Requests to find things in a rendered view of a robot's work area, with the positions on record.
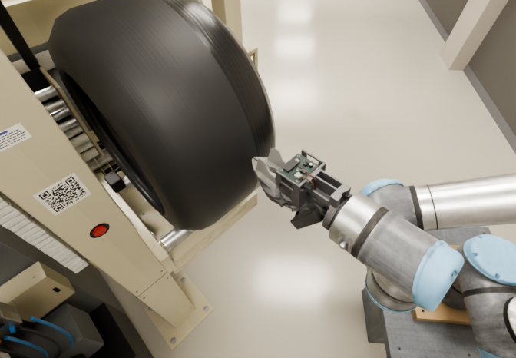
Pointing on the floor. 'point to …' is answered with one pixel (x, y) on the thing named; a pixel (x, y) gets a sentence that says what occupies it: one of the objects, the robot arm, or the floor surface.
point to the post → (57, 160)
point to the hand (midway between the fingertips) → (258, 164)
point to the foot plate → (172, 334)
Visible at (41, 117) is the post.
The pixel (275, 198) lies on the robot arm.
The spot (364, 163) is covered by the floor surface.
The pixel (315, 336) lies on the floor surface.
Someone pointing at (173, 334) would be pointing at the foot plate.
